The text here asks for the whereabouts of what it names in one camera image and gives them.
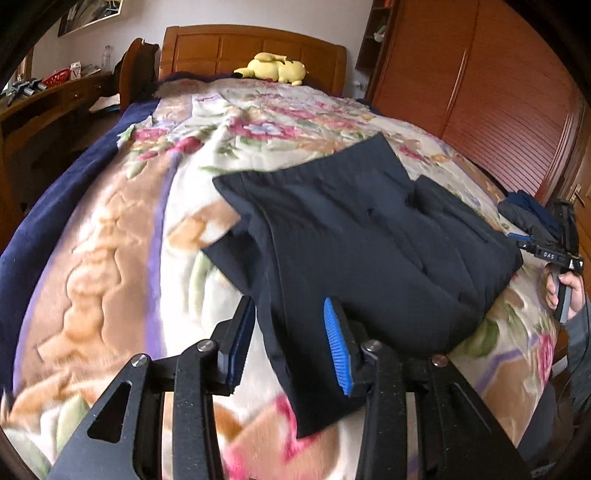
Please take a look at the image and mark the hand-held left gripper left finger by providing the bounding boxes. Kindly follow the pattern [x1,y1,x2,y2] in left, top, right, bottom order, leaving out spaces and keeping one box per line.
[48,295,257,480]

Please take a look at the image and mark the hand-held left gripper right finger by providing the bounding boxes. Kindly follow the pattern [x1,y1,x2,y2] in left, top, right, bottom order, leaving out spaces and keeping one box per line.
[323,298,532,480]

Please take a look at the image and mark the black coat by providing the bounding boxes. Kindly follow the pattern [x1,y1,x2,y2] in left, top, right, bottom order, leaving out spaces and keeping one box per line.
[201,132,525,439]

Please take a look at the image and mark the person's right hand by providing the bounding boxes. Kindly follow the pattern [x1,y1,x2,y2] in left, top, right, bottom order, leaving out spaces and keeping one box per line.
[545,270,586,320]

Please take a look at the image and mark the dark grey padded jacket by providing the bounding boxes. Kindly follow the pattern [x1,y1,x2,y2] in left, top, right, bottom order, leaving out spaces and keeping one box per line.
[498,200,555,245]

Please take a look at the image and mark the navy folded garment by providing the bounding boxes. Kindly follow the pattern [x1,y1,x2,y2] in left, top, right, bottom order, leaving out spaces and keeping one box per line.
[508,189,557,232]

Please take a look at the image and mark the floral blanket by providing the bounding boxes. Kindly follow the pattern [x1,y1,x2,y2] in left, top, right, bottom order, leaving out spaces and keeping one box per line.
[0,76,561,480]

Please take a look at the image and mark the wooden slatted wardrobe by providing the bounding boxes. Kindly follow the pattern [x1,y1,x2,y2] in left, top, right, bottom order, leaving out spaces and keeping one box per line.
[355,0,591,217]

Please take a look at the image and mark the white cloth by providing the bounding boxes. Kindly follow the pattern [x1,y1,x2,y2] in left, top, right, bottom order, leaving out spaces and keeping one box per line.
[88,95,122,114]

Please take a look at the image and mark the yellow plush toy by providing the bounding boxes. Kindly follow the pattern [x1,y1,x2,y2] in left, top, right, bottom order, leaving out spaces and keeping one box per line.
[233,52,308,87]

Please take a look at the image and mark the wooden chair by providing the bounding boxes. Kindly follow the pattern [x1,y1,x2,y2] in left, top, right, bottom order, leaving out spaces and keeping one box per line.
[69,38,160,153]

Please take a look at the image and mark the wooden bed headboard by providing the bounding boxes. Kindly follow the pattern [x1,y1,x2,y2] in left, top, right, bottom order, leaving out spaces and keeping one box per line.
[159,25,348,95]

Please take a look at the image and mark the wooden desk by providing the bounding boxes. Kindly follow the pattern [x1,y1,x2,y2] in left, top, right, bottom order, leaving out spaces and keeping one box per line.
[0,71,116,232]

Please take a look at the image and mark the red plastic basket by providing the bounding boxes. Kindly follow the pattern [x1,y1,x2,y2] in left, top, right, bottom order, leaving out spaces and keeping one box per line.
[41,69,71,88]

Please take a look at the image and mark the black devices on desk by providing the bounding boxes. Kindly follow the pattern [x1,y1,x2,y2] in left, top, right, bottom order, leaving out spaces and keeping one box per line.
[0,78,44,100]

